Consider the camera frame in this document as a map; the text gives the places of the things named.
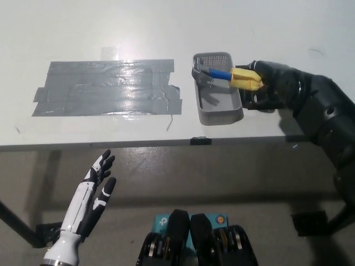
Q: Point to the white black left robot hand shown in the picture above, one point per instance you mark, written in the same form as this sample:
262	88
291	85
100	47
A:
75	210

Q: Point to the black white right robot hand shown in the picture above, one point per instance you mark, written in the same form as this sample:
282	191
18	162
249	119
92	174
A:
280	80

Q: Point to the blue hammer with yellow wrap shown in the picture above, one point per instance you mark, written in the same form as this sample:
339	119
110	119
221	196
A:
219	74

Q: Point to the gray perforated plastic container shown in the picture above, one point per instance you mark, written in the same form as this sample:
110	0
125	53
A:
219	110

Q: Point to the black teal robot body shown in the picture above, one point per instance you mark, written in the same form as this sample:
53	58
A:
199	243

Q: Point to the small black tape strip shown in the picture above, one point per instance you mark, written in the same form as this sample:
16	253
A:
201	140

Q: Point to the gray duct tape area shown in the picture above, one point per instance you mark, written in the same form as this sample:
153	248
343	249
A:
97	91

